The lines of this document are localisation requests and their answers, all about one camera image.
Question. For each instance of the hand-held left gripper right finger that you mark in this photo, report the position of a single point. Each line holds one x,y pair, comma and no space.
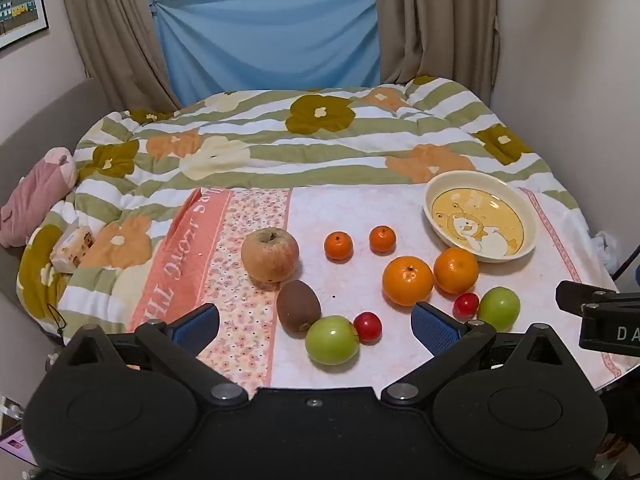
435,330

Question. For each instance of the beige curtain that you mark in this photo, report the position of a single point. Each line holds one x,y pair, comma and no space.
435,20
115,30

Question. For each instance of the red cherry tomato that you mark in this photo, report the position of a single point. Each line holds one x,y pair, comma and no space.
368,327
466,305

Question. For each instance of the beige bed frame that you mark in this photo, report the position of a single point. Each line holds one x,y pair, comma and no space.
50,120

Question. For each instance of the framed wall picture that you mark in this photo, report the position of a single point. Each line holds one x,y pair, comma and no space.
20,0

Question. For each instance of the tissue packet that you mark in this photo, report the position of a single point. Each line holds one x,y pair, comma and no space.
72,250

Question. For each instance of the white plastic bag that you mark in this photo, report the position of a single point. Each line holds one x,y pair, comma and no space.
606,250

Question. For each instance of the cream bowl with bear print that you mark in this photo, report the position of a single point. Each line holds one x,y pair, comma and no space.
520,210

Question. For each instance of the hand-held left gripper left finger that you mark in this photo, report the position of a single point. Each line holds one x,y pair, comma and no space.
197,327

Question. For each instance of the small tangerine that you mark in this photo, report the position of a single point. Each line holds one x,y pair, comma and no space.
338,246
382,239

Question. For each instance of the striped floral blanket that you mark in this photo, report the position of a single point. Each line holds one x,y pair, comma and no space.
280,145

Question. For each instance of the brownish wrinkled apple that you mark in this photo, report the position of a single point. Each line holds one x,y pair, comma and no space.
270,255

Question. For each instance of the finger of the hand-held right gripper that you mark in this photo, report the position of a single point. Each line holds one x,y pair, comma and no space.
575,295
610,330

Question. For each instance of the green apple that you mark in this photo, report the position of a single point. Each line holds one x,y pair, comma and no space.
332,341
499,309

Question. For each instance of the blue cloth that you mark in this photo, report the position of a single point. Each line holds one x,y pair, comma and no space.
270,45

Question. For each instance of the large orange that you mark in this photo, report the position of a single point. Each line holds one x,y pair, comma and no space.
456,270
407,281

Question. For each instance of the pink plush pillow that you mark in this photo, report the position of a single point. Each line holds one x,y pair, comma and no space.
35,195

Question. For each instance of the brown kiwi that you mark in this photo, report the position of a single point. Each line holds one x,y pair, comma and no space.
297,307

